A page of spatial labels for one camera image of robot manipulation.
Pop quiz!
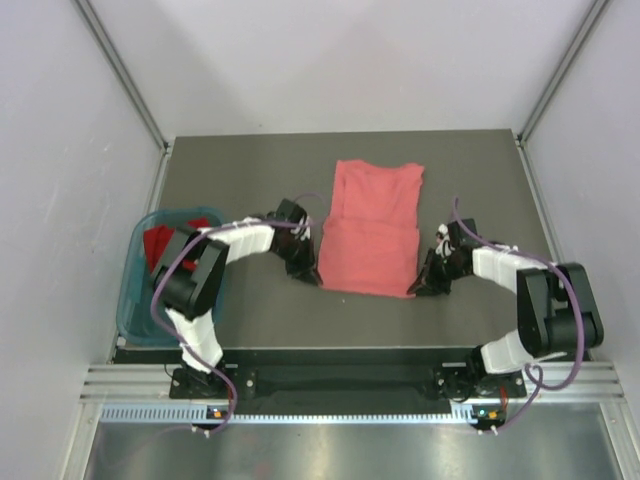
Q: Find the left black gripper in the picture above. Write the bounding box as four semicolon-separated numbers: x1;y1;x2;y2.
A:
274;235;320;287

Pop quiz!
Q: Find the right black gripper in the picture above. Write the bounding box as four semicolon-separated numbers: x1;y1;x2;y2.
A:
410;248;470;296

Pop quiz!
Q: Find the pink t shirt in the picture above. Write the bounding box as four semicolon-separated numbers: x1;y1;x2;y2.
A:
318;160;424;299

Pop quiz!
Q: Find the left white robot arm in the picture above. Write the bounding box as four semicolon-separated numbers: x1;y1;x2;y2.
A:
150;199;322;397

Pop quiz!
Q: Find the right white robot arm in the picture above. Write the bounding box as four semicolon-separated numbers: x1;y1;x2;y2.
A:
408;218;604;396

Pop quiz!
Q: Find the dark red t shirt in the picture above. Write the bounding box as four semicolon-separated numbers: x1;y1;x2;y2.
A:
143;217;210;273

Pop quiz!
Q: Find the teal plastic basket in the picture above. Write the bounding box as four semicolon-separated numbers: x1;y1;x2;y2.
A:
116;206;225;349

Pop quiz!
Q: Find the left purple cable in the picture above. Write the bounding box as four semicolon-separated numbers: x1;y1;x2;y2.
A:
149;192;329;434

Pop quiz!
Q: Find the purple cable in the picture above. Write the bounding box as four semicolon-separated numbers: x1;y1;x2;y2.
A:
452;195;586;435
149;192;329;434

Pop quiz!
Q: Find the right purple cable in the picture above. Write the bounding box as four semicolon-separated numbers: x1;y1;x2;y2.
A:
452;195;586;435

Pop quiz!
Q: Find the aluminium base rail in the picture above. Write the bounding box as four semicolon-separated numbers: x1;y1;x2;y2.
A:
80;361;625;404

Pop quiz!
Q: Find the slotted cable duct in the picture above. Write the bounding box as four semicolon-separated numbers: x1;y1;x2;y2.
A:
100;404;504;425

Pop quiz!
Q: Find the left aluminium frame post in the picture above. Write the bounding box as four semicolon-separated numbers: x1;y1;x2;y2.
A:
71;0;170;152

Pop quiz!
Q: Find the aluminium frame post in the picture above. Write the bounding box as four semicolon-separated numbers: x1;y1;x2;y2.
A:
71;0;170;152
515;0;611;149

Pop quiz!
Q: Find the right aluminium frame post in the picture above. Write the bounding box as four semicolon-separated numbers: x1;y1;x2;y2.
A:
515;0;611;149

